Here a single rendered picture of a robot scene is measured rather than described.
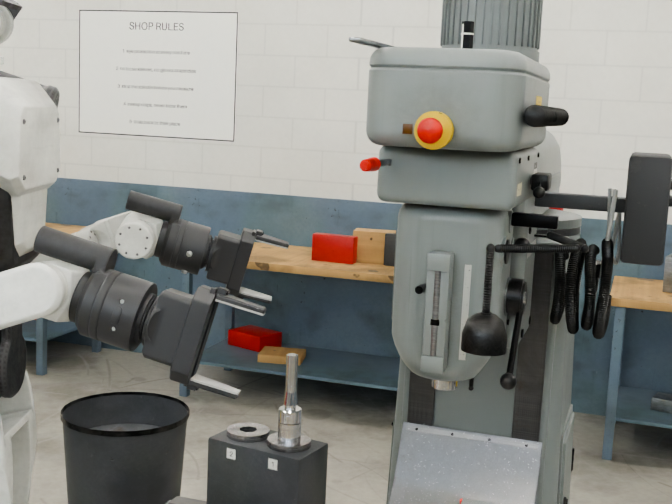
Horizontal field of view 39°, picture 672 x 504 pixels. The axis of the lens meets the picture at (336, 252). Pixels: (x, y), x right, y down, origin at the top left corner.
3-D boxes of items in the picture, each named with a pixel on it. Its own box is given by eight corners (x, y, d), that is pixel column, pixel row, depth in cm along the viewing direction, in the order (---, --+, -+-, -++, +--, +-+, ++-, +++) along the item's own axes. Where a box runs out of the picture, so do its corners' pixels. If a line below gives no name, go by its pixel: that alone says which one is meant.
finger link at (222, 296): (261, 316, 115) (213, 300, 115) (265, 313, 118) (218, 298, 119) (266, 304, 115) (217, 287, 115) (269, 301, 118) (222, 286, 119)
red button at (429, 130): (440, 144, 147) (442, 118, 147) (414, 143, 149) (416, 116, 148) (444, 144, 150) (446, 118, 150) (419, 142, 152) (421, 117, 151)
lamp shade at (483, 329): (472, 357, 150) (475, 318, 149) (453, 345, 157) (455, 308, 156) (514, 355, 152) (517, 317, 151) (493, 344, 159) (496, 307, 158)
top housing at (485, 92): (516, 154, 149) (524, 49, 147) (355, 144, 157) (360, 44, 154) (547, 146, 193) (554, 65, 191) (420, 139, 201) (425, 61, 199)
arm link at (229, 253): (235, 304, 169) (169, 285, 167) (237, 288, 178) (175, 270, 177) (256, 237, 166) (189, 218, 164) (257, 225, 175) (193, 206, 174)
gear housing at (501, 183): (515, 212, 160) (519, 152, 158) (373, 201, 167) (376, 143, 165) (537, 197, 191) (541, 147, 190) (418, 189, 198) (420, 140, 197)
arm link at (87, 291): (91, 346, 114) (1, 316, 114) (118, 335, 124) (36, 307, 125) (119, 255, 113) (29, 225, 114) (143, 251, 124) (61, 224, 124)
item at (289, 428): (272, 439, 195) (273, 413, 194) (285, 433, 199) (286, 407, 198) (292, 444, 193) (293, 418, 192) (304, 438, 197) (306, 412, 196)
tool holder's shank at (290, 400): (279, 408, 194) (281, 354, 193) (288, 404, 197) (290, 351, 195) (292, 411, 193) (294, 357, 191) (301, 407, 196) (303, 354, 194)
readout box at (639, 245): (668, 267, 184) (679, 157, 181) (619, 263, 187) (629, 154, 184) (667, 254, 203) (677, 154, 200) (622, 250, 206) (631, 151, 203)
